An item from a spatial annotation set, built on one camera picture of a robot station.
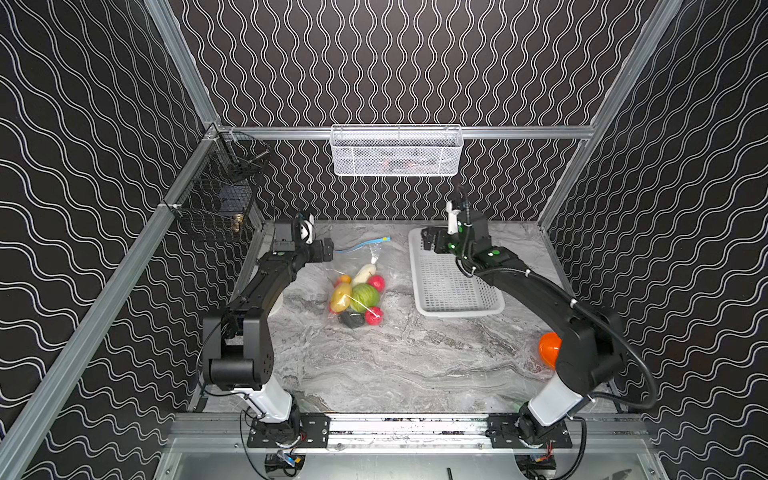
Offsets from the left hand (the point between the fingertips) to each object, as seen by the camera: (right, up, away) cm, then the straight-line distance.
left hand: (328, 245), depth 92 cm
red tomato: (+15, -12, +5) cm, 20 cm away
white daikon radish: (+10, -9, +8) cm, 16 cm away
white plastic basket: (+36, -15, +8) cm, 40 cm away
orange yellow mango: (+4, -11, +8) cm, 14 cm away
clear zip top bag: (+4, -5, +12) cm, 14 cm away
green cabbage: (+11, -15, -2) cm, 19 cm away
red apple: (+13, -22, -5) cm, 26 cm away
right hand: (+33, +4, -5) cm, 34 cm away
